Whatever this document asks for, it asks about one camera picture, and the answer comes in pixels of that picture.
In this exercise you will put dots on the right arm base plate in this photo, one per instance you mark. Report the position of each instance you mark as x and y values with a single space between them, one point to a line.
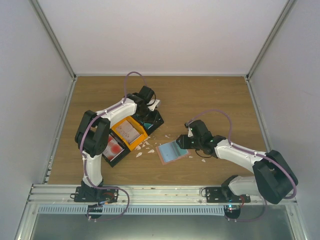
220 194

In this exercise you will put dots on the aluminium mounting rail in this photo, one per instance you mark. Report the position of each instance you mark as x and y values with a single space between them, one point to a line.
138 194

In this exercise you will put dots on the white debris pile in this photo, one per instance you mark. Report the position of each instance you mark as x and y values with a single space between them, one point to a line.
146 147

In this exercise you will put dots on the black bin with red cards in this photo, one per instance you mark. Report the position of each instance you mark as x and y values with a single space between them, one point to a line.
121 155

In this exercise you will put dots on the black bin with teal cards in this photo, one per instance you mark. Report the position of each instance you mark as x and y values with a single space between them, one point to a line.
158 121

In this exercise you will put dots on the red and white cards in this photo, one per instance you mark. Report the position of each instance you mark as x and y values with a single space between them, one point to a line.
113 149

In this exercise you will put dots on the yellow bin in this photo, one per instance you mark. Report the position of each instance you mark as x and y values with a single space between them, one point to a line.
137 126

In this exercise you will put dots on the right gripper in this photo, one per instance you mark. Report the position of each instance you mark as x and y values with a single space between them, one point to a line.
184 144

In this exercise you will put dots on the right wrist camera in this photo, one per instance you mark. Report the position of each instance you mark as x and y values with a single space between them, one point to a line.
189 126

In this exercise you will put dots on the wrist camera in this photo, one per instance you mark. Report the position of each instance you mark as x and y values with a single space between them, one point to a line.
153 104
189 126

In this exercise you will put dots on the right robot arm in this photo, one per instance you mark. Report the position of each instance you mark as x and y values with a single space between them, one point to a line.
272 177

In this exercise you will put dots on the grey slotted cable duct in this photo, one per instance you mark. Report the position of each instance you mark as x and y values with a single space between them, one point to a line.
79 209

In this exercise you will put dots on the pale pink cards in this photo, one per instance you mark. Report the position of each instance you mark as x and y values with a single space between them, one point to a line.
128 132

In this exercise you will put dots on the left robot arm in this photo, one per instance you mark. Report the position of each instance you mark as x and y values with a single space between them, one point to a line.
93 131

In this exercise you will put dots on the teal cards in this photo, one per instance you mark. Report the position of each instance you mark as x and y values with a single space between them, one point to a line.
147 125

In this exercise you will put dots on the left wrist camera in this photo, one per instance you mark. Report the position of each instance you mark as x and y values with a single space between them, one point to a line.
153 104

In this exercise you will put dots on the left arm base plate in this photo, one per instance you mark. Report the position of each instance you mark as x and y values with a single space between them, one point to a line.
86 194

